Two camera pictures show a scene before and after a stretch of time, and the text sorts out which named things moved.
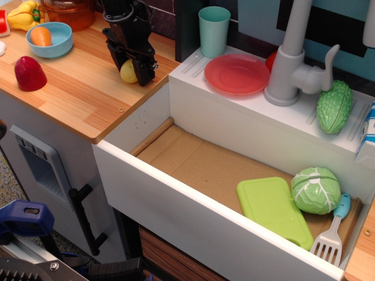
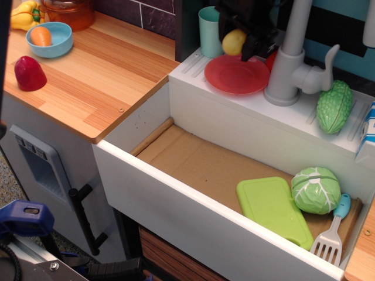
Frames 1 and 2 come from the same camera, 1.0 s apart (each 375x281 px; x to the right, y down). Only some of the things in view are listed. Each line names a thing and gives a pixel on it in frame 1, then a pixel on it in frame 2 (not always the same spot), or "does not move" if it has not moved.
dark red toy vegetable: [29, 74] does not move
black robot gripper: [127, 37] → [255, 17]
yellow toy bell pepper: [26, 15] does not move
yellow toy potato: [128, 72] → [233, 41]
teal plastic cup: [214, 27] does not move
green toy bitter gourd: [334, 106] does not move
